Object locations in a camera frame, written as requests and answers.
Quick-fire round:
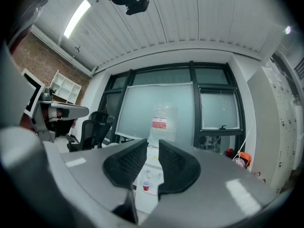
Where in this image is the black head-mounted camera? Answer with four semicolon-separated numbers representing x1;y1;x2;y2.
125;0;151;16

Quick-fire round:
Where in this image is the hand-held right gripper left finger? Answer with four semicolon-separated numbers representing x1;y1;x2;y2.
59;138;149;225

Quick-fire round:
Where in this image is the grey metal locker cabinet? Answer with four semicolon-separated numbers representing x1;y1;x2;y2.
246;56;301;195

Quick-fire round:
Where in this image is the black office chair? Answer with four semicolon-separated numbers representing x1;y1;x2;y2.
66;111;113;152

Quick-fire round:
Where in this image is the black framed window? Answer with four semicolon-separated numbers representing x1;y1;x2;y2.
97;60;247;152

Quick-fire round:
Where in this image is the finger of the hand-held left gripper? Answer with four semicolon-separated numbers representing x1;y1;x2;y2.
50;101;90;122

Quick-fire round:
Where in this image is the ceiling light strip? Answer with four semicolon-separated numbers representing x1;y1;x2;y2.
63;0;92;39

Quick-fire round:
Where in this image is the white cubby shelf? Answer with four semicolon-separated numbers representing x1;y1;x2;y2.
48;69;83;105

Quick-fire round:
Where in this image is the orange pink bag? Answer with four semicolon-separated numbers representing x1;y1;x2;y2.
232;151;253;170

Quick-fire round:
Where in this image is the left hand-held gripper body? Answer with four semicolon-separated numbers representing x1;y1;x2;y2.
21;67;72;143

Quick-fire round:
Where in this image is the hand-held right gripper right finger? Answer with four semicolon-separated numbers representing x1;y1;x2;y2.
147;139;293;228

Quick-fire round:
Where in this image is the white cord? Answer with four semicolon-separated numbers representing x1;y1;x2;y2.
231;112;257;162

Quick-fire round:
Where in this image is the white water dispenser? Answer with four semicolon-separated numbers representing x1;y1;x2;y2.
132;145;167;215

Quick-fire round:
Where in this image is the person's left forearm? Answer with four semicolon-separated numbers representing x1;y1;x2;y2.
19;113;37;133

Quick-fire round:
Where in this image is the clear plastic bag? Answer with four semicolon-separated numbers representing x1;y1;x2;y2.
147;102;179;150

